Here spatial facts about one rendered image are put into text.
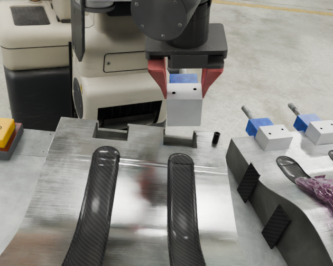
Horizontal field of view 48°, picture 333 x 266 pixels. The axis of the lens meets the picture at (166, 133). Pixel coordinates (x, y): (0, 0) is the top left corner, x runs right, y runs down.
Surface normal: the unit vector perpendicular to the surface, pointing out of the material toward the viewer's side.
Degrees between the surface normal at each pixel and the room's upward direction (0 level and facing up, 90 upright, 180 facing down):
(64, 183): 3
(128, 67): 98
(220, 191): 3
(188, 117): 98
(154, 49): 11
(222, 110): 0
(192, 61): 98
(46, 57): 90
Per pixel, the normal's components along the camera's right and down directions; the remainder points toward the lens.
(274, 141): 0.29, 0.62
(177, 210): 0.22, -0.72
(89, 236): 0.19, -0.93
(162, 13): -0.32, 0.69
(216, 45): -0.01, -0.70
